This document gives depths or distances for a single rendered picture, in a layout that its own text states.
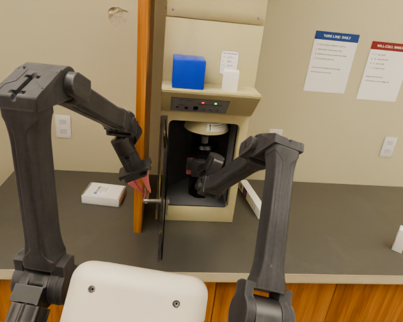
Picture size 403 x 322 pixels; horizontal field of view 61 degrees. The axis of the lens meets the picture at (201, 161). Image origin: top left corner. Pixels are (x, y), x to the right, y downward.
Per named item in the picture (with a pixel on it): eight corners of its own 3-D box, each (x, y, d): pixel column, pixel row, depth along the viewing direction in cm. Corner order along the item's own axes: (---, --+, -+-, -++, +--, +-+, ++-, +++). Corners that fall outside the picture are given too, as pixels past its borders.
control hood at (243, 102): (160, 108, 121) (162, 79, 117) (250, 114, 125) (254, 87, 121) (159, 118, 111) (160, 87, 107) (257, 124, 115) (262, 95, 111)
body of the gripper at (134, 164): (122, 172, 109) (112, 153, 106) (152, 161, 109) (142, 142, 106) (120, 183, 104) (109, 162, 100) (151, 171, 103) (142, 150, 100)
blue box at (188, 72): (171, 80, 117) (173, 53, 113) (201, 83, 118) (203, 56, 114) (171, 87, 108) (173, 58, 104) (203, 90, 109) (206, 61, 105)
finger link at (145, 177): (136, 191, 113) (124, 168, 109) (157, 184, 113) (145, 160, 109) (135, 202, 107) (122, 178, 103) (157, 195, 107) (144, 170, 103)
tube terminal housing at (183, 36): (157, 189, 163) (165, 13, 131) (224, 191, 167) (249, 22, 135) (154, 219, 141) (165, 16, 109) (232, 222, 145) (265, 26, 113)
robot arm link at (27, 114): (-29, 68, 50) (37, 75, 49) (29, 59, 62) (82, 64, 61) (13, 306, 66) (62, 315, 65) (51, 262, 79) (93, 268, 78)
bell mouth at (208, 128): (183, 119, 143) (183, 105, 141) (224, 121, 145) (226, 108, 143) (184, 133, 127) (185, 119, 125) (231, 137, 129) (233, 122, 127)
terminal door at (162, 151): (158, 211, 137) (164, 115, 121) (159, 264, 110) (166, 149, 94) (157, 211, 137) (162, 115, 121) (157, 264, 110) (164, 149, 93)
